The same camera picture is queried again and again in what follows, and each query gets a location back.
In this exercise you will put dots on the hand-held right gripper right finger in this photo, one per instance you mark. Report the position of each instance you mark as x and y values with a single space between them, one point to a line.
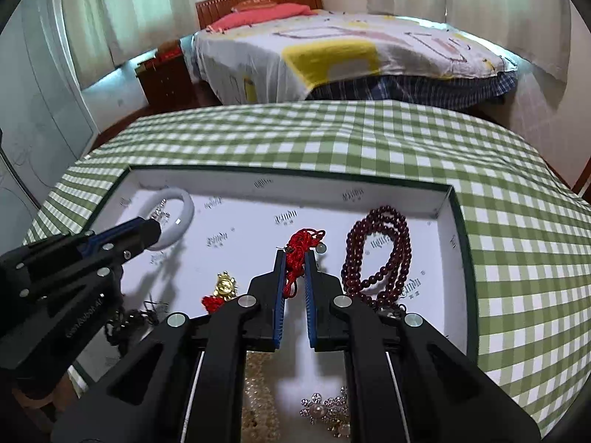
310 304

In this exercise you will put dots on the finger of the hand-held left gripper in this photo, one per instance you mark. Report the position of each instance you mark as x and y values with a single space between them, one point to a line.
131 251
124 233

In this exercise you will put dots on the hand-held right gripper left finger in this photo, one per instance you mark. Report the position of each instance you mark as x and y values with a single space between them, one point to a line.
278 304

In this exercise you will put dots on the silver rhinestone brooch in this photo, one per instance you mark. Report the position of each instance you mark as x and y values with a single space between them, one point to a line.
159 214

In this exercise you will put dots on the small red gold charm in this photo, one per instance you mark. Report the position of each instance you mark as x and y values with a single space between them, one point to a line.
224 286

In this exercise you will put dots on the pale jade bangle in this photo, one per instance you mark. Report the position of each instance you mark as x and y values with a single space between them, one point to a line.
187 212

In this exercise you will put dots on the dark green jewelry tray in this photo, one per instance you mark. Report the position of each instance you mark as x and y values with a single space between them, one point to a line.
258 221

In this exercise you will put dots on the silver pearl brooch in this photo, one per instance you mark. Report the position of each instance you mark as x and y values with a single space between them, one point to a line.
325 408

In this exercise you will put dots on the black jewelry piece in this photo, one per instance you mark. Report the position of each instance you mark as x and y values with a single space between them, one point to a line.
129 325

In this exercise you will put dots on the wooden nightstand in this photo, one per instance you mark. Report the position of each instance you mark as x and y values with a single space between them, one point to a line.
161 80

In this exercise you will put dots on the white wardrobe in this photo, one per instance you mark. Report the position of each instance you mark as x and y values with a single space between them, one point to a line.
37 101

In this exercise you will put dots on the red items on nightstand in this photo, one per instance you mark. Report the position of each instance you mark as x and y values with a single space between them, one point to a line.
168 50

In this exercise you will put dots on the pale window curtain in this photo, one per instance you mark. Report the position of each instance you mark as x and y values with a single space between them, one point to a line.
485 0
129 4

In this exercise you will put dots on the blue plaid bed sheet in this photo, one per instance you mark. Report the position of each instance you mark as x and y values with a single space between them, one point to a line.
415 90

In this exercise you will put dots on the printed bed blanket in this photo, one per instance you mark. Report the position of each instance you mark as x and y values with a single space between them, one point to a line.
369 55

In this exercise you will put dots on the red pillow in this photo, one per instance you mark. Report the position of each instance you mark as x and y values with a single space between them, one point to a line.
263 14

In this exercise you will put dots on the wooden door frame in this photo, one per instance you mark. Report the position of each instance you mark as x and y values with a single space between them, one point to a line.
584 176

